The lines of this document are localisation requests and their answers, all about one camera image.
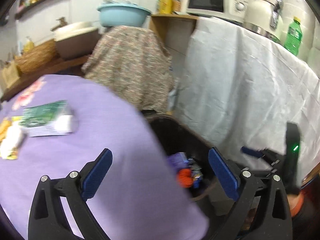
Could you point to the black trash bin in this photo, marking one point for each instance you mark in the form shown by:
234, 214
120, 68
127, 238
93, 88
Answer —
190, 167

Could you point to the yellow soap dispenser bottle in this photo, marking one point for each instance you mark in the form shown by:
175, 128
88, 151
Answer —
29, 45

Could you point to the green plastic bottle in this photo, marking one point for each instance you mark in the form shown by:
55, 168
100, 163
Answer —
294, 37

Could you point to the woven wicker basket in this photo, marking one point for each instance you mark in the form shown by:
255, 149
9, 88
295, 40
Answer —
37, 57

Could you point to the chopstick holder box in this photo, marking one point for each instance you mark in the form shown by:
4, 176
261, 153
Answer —
9, 74

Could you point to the cream electric kettle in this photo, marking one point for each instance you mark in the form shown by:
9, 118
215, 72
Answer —
264, 18

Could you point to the floral patterned cloth cover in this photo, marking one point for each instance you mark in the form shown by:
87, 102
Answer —
135, 64

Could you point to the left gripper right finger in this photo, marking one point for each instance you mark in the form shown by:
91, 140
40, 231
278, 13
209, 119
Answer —
260, 209

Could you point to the brown cream rice cooker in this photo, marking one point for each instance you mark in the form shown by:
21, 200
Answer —
76, 40

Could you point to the purple floral tablecloth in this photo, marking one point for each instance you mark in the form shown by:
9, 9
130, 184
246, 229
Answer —
139, 197

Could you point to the brass faucet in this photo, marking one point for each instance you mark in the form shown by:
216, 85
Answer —
62, 22

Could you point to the light blue plastic basin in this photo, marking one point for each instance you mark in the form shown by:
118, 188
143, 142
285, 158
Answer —
112, 14

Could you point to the white cloth cover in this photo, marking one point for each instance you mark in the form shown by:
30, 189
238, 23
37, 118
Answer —
241, 89

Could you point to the orange foam fruit net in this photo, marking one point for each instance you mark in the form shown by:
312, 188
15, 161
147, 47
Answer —
185, 178

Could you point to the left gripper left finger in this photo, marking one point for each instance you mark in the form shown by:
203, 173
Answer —
47, 218

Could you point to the purple snack bag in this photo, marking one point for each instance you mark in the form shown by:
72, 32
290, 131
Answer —
178, 161

